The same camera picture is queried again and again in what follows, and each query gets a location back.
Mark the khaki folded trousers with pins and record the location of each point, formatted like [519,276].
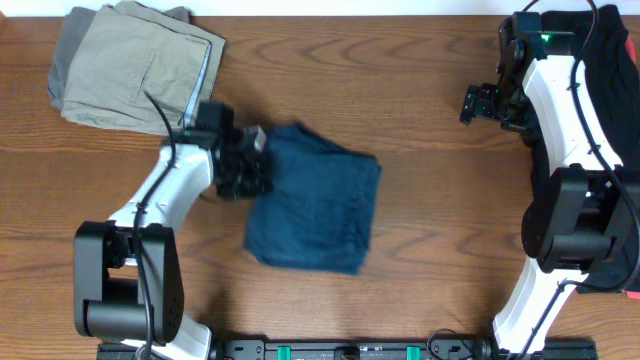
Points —
[139,70]

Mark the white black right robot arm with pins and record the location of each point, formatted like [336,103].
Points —
[568,85]

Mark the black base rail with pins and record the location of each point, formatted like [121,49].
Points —
[436,348]

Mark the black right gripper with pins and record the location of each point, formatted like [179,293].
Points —
[473,105]

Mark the black garment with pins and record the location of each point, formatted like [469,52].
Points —
[613,84]

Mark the navy blue shorts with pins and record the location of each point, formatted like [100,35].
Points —
[319,215]

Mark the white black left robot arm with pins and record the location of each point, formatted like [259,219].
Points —
[128,289]

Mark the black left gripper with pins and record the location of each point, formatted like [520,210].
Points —
[248,176]

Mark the grey folded garment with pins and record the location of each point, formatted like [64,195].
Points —
[75,26]

